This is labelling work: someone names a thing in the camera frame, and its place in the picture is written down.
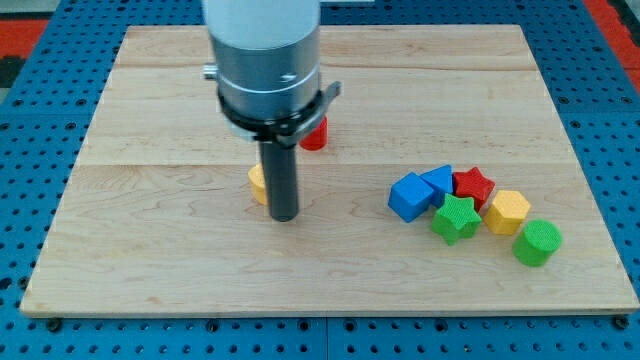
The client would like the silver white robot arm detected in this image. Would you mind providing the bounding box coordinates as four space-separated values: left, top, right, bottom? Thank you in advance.
202 0 321 138

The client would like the red cylinder block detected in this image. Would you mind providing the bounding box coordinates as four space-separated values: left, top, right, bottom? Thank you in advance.
299 117 328 151

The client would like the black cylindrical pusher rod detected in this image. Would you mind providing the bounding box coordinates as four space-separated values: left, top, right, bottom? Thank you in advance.
259 142 299 222

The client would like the yellow block behind rod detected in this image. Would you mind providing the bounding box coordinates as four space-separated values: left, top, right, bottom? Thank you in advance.
247 163 268 205

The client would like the blue cube block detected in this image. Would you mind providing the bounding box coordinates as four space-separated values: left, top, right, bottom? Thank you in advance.
388 172 435 223

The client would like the blue triangular block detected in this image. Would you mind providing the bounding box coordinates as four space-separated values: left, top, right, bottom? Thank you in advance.
420 164 454 208

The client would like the green star block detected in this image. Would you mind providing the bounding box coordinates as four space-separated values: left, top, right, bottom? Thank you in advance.
431 194 482 246

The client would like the red star block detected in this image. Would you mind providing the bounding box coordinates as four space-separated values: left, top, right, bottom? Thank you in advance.
453 167 495 212

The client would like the light wooden board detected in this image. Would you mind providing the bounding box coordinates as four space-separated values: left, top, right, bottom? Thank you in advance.
21 25 639 318

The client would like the yellow hexagon block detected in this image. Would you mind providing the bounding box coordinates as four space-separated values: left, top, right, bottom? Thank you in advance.
483 190 531 235

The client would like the green cylinder block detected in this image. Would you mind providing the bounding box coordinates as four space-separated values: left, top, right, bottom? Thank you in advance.
512 219 563 267

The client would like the black clamp ring bracket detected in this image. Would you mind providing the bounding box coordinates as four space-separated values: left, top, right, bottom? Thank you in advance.
218 81 342 148

